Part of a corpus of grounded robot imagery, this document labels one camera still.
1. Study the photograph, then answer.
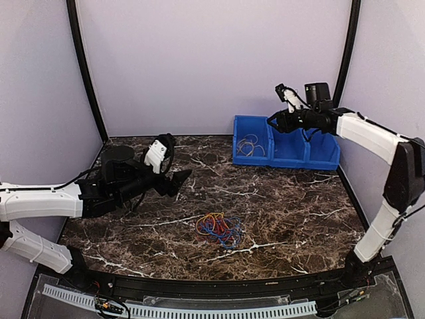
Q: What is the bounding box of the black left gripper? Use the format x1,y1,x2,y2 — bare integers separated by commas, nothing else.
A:
115,149,191,204

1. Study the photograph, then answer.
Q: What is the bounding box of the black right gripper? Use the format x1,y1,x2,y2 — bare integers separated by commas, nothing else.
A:
267,108,319,133

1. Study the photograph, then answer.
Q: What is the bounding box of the red blue cable pile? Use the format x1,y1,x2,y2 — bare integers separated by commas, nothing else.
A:
195,211,245,250

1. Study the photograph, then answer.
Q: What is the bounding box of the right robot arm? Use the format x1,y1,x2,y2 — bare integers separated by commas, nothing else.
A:
267,82,424,288

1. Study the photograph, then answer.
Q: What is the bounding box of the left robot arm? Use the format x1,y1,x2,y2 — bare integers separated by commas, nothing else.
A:
1,140,192,290

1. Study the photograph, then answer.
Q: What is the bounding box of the middle blue storage bin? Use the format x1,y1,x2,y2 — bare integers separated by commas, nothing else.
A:
270,120,310,169

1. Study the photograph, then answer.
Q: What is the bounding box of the blue storage bin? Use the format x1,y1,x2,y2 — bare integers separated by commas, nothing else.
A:
232,115,272,166
301,128,340,171
270,120,310,169

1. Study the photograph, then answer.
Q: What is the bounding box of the left blue storage bin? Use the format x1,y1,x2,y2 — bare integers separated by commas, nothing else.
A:
232,115,272,166

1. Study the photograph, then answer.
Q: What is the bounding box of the right blue storage bin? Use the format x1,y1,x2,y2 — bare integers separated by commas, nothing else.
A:
301,128,340,171

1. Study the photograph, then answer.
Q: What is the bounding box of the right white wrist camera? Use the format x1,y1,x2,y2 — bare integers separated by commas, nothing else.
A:
275,84,307,113

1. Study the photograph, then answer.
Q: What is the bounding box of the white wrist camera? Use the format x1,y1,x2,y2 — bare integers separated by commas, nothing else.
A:
143,139,168,174
275,84,307,113

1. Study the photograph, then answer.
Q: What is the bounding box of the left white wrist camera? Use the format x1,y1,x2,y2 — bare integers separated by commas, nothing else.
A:
143,139,168,174

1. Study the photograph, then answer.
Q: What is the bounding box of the black right corner post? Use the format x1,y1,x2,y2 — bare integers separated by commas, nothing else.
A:
333,0,361,108

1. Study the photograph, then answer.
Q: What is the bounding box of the black corner post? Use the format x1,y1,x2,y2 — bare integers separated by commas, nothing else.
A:
66,0,109,144
333,0,361,108

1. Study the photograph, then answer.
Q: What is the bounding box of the white slotted cable duct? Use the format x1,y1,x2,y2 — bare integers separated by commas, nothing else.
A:
42,284,317,319

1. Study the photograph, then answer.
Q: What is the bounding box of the black front rail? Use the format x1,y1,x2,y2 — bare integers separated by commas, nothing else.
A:
27,257,410,312

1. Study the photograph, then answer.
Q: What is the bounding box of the black left corner post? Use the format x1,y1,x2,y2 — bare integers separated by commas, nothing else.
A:
66,0,109,144

